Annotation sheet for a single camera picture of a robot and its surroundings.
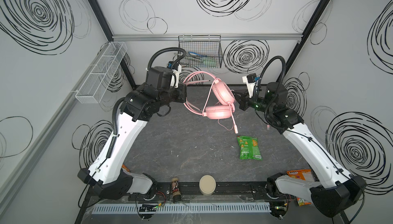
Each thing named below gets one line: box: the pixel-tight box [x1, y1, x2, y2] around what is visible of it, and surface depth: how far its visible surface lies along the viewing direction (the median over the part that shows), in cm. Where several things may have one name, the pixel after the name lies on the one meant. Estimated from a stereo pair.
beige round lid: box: [199, 174, 217, 196], surface depth 72 cm
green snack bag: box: [236, 135, 263, 161], surface depth 86 cm
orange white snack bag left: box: [121, 164, 131, 173], surface depth 81 cm
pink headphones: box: [183, 71, 238, 134], surface depth 55 cm
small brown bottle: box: [171, 177, 182, 204], surface depth 73 cm
